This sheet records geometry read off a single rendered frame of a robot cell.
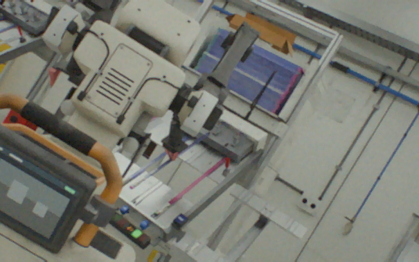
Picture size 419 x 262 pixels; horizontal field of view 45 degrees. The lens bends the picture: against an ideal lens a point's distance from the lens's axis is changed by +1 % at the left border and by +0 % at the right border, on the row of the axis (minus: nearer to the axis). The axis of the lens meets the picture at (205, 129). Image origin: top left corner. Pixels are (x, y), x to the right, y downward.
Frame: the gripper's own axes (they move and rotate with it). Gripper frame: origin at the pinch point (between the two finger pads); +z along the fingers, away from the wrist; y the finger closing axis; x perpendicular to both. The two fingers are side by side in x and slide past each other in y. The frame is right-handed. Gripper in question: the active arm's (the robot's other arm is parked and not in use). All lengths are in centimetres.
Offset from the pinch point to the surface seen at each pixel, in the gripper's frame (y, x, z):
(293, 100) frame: -23, -60, -14
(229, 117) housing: 1.3, -45.4, 2.2
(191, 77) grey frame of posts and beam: 33, -53, -2
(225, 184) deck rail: -21.0, -13.2, 9.8
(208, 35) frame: 37, -69, -19
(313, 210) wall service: -34, -138, 117
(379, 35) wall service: -12, -217, 9
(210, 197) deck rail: -21.0, -2.1, 10.4
